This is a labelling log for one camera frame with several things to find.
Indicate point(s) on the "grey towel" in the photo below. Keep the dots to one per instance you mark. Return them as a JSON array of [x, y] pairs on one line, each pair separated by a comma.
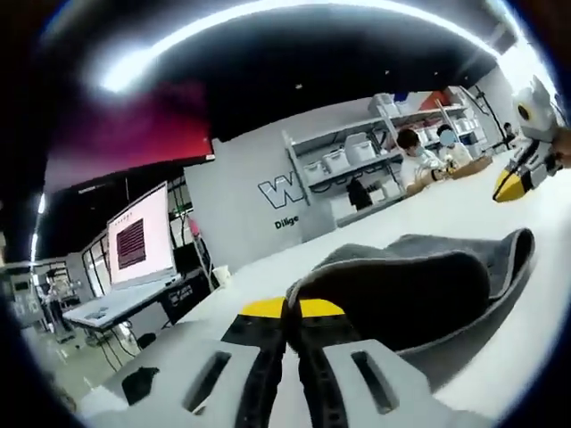
[[401, 276]]

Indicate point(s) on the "large white open laptop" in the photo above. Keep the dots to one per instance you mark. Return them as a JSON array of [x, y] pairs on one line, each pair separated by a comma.
[[138, 232]]

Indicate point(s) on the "person's right hand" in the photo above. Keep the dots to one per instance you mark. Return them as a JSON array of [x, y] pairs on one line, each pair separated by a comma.
[[564, 149]]

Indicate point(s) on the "brown wooden tray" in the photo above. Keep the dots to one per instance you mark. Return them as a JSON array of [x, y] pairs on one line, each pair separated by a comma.
[[473, 167]]

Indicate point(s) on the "black tripod stand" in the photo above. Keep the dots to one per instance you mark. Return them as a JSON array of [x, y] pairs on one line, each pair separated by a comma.
[[486, 107]]

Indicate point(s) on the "grey counter desk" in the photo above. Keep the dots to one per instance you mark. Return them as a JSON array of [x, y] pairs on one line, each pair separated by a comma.
[[187, 298]]

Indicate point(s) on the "white paper cup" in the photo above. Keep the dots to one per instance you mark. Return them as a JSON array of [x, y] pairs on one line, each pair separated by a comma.
[[221, 277]]

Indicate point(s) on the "black monitor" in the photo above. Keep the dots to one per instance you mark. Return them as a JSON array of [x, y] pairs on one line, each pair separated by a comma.
[[185, 257]]

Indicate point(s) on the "pink object on stand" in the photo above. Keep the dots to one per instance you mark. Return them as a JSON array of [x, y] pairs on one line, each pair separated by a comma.
[[195, 229]]

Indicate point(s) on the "black backpack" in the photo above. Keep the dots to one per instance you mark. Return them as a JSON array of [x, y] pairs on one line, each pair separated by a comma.
[[359, 191]]

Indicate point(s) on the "white logo partition panel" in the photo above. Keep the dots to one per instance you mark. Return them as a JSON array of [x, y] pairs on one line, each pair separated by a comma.
[[232, 191]]

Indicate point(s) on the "group of white storage boxes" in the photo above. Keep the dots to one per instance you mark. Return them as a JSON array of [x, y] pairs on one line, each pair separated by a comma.
[[334, 160]]

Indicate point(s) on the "grey metal shelf rack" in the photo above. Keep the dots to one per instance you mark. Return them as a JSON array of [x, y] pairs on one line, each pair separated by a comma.
[[294, 160]]

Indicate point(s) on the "large red hanging screen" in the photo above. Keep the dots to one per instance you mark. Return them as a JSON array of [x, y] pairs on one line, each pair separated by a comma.
[[134, 134]]

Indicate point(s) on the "curved ceiling light strip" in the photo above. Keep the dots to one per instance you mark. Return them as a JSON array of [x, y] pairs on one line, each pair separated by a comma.
[[116, 78]]

